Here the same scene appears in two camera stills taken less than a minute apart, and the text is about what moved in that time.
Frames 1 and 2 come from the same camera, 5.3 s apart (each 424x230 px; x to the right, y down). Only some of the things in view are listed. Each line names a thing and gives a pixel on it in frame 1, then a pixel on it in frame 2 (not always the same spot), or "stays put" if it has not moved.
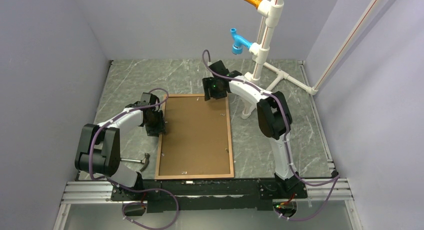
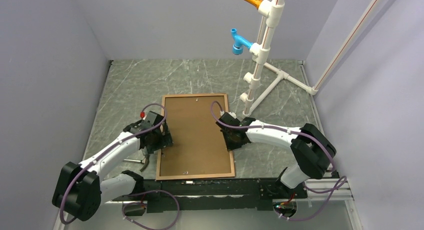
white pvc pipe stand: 270,12 stays put
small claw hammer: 144,160 stays put
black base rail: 181,195 stays put
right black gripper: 206,85 → 231,146
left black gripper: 160,127 → 165,140
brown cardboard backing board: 196,141 stays put
